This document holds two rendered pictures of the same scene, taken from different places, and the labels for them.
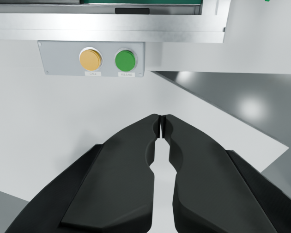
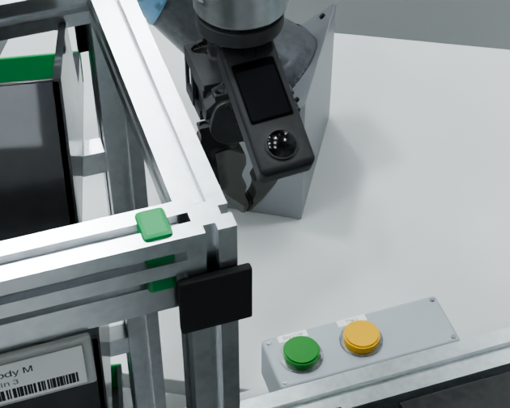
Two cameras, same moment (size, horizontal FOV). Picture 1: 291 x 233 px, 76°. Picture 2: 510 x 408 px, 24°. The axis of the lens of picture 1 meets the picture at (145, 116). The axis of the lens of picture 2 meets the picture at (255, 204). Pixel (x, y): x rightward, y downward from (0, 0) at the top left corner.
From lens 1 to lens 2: 95 cm
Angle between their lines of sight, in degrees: 19
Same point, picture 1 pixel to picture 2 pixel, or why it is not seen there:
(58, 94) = (425, 292)
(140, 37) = (288, 393)
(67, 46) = (406, 346)
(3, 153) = not seen: outside the picture
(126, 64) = (297, 345)
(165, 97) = not seen: hidden behind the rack
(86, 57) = (368, 336)
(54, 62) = (423, 318)
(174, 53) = not seen: outside the picture
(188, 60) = not seen: outside the picture
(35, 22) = (466, 362)
